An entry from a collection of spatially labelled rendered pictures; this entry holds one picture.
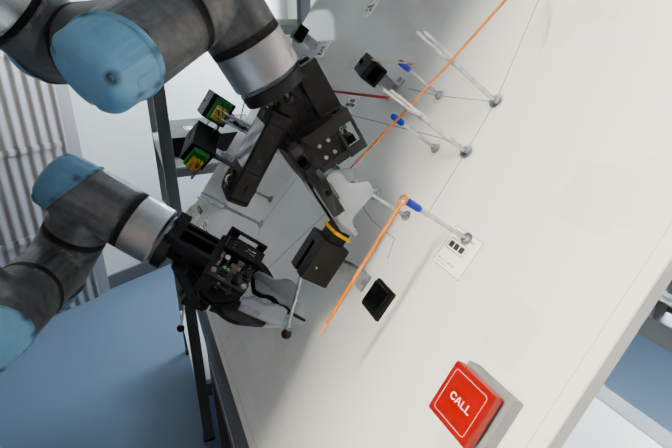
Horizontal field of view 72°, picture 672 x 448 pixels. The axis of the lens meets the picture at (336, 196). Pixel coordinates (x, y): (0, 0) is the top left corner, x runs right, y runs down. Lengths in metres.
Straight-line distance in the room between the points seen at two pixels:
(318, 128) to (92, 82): 0.22
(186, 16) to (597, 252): 0.40
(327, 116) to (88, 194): 0.29
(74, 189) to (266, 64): 0.27
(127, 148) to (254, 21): 2.56
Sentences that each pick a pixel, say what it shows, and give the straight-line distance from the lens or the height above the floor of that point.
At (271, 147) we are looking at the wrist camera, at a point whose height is 1.30.
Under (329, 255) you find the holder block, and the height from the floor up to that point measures 1.15.
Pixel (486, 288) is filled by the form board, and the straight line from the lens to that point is 0.49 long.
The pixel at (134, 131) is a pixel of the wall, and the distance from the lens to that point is 3.00.
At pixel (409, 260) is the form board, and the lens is 0.57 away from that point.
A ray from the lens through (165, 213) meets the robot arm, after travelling 0.60.
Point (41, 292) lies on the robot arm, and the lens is 0.58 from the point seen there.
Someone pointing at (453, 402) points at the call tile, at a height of 1.11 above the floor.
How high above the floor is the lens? 1.41
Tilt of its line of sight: 19 degrees down
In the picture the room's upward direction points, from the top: 1 degrees counter-clockwise
